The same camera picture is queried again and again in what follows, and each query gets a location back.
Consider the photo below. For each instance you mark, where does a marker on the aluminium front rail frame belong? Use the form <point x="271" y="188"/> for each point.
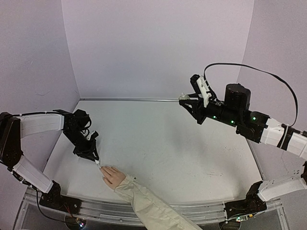
<point x="102" y="215"/>

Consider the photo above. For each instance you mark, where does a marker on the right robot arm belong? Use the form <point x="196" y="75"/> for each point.
<point x="259" y="128"/>

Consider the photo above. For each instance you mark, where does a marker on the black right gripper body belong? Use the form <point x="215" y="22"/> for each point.
<point x="201" y="109"/>

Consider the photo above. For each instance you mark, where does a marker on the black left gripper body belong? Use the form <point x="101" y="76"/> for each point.
<point x="76" y="138"/>

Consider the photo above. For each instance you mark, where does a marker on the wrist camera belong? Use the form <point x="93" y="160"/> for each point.
<point x="92" y="135"/>
<point x="202" y="89"/>

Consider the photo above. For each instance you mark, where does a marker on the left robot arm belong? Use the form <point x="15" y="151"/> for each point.
<point x="18" y="128"/>

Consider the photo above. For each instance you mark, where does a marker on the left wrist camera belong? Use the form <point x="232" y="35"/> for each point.
<point x="92" y="135"/>

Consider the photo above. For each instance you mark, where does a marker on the aluminium back table rail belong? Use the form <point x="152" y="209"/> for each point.
<point x="131" y="99"/>

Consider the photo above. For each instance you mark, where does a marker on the beige sleeved forearm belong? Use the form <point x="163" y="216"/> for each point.
<point x="152" y="211"/>

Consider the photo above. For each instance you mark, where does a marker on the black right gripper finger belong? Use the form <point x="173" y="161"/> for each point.
<point x="193" y="95"/>
<point x="191" y="106"/>

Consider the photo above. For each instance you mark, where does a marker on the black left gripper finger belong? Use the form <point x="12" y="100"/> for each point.
<point x="87" y="155"/>
<point x="94" y="152"/>

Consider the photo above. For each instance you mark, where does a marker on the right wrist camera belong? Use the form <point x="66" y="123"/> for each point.
<point x="202" y="89"/>

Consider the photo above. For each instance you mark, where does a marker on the mannequin hand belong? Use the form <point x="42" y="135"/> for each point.
<point x="112" y="176"/>

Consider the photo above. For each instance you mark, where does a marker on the clear nail polish bottle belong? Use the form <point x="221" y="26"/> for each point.
<point x="183" y="97"/>

